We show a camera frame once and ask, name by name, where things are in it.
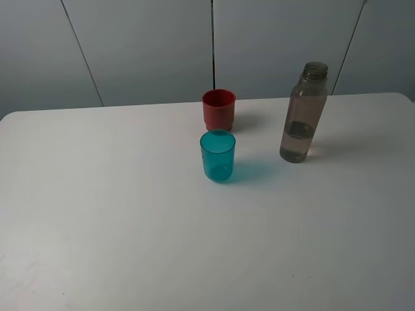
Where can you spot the teal transparent plastic cup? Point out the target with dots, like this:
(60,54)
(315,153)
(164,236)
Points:
(218,151)

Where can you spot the smoky transparent water bottle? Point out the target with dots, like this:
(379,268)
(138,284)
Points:
(307,100)

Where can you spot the red plastic cup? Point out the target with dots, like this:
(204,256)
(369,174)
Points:
(219,109)

